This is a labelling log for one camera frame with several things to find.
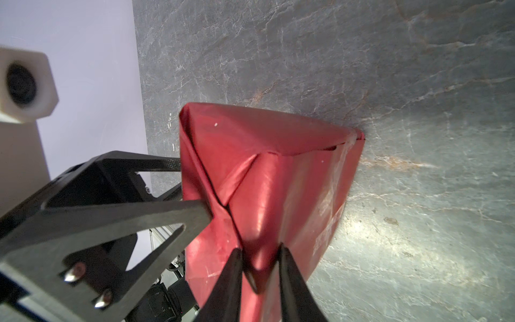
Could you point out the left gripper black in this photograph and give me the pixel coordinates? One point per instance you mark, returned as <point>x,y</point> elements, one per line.
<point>59,278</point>

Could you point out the dark red wrapping paper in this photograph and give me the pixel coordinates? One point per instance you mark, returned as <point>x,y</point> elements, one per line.
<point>270,179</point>

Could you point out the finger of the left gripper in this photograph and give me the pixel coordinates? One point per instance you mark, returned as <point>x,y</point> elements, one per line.
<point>110,178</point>

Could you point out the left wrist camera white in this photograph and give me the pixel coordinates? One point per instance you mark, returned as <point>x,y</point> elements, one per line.
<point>28,89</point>

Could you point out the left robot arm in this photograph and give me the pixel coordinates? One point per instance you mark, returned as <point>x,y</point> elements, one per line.
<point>158,303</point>

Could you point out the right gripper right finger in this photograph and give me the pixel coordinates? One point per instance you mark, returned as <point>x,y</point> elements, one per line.
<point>297,303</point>

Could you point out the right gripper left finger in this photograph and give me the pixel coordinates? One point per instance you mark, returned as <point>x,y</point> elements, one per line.
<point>224,302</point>

